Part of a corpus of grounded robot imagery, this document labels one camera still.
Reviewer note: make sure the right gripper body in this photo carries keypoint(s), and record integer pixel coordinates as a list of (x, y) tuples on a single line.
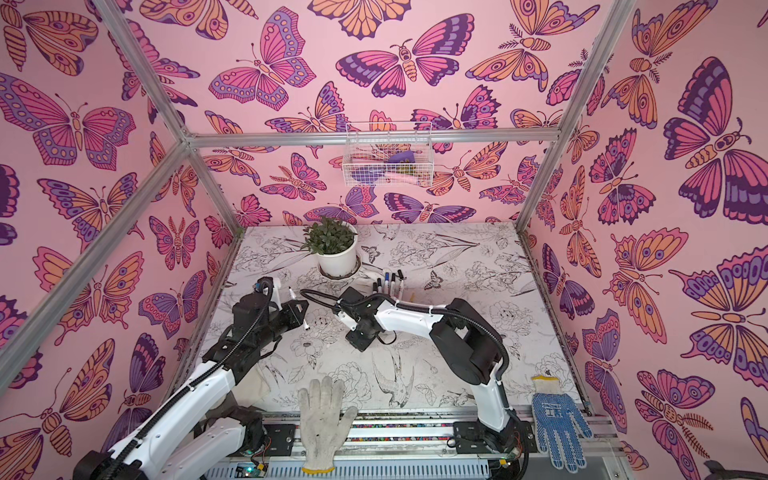
[(358, 330)]

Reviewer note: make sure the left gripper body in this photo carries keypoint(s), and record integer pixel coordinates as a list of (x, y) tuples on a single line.
[(286, 318)]

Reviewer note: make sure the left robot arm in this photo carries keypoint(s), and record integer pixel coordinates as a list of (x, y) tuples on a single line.
[(202, 423)]

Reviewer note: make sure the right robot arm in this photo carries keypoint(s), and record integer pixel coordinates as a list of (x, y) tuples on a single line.
[(472, 349)]

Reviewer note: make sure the white plant pot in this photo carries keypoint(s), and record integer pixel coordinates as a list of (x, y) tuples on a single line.
[(340, 263)]

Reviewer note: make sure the green plant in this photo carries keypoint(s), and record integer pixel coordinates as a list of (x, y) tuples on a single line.
[(329, 236)]

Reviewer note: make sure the white knit glove front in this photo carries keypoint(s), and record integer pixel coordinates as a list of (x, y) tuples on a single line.
[(323, 429)]

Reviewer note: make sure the green circuit board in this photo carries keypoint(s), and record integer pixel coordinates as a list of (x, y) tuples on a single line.
[(250, 470)]

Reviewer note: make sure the blue dotted glove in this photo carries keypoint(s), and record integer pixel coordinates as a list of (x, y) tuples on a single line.
[(559, 425)]

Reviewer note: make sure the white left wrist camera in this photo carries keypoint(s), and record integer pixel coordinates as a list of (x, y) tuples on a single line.
[(271, 287)]

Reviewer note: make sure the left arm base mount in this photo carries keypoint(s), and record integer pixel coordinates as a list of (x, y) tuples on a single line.
[(279, 438)]

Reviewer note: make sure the white wire basket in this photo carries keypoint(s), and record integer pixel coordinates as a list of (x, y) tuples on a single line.
[(375, 164)]

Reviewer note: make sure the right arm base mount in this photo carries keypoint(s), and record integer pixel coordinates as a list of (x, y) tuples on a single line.
[(472, 437)]

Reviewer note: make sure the aluminium frame rail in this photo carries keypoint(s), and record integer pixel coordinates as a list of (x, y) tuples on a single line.
[(400, 136)]

